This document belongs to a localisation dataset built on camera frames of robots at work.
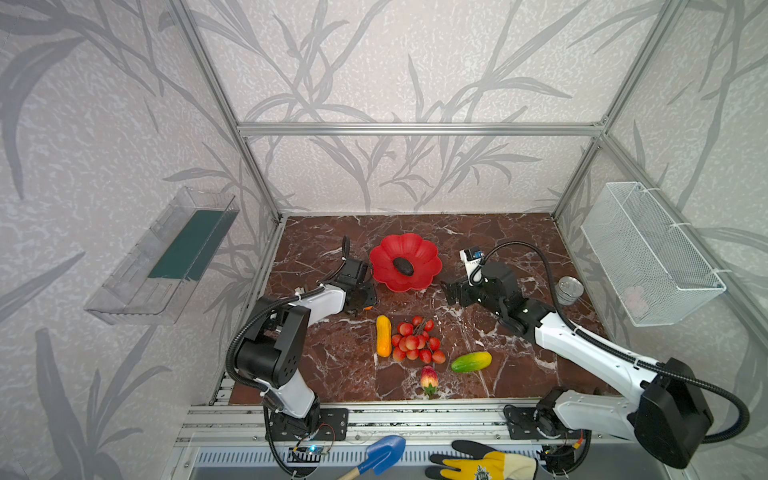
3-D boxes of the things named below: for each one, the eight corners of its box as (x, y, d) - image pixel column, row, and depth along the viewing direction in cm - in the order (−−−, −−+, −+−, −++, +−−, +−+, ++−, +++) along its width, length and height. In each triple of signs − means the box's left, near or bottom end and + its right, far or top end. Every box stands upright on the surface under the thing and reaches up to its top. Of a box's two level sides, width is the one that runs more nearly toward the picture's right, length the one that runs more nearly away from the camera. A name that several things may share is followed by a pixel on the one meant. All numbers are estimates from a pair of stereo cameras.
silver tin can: (554, 305, 97) (563, 295, 92) (547, 287, 102) (555, 276, 97) (577, 306, 97) (587, 295, 92) (569, 287, 102) (578, 276, 97)
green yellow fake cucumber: (453, 374, 84) (455, 370, 80) (449, 360, 86) (451, 355, 83) (490, 368, 85) (493, 363, 81) (485, 354, 87) (489, 349, 84)
